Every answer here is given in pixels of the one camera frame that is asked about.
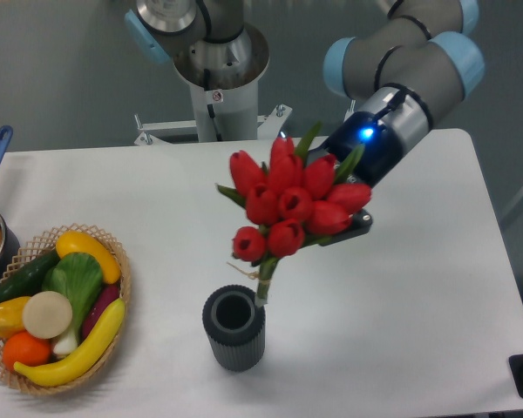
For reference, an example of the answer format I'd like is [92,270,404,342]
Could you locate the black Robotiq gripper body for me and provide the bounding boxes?
[323,111,404,187]

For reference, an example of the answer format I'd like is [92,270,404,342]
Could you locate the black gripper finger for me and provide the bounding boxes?
[308,139,329,158]
[319,209,373,246]

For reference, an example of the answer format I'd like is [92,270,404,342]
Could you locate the red tulip bouquet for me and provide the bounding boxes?
[217,126,372,307]

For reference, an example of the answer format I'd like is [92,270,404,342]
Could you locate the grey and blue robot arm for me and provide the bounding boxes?
[125,1,485,186]

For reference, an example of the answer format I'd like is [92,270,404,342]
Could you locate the dark grey ribbed vase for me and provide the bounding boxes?
[201,285,266,372]

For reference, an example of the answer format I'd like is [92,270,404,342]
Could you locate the purple eggplant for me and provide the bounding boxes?
[81,284,119,340]

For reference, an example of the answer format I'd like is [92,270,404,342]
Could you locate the yellow squash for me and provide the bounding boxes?
[56,231,121,285]

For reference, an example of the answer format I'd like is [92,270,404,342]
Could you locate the green bok choy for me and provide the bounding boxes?
[42,253,103,359]

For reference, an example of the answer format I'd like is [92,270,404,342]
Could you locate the woven wicker basket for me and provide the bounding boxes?
[0,224,131,396]

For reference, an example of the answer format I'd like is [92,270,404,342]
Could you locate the yellow banana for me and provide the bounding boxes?
[14,298,126,388]

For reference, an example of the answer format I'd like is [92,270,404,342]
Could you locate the beige round disc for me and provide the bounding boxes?
[22,291,72,340]

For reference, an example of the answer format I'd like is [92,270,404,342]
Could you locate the green cucumber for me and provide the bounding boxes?
[0,250,60,303]

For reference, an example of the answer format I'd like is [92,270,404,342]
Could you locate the yellow bell pepper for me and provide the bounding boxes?
[0,296,31,340]

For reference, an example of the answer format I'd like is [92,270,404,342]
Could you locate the orange fruit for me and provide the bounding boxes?
[2,331,51,372]

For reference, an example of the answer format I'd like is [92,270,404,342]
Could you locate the white metal base bracket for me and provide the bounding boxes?
[132,98,358,147]

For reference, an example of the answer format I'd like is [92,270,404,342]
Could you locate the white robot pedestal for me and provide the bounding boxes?
[173,23,269,142]

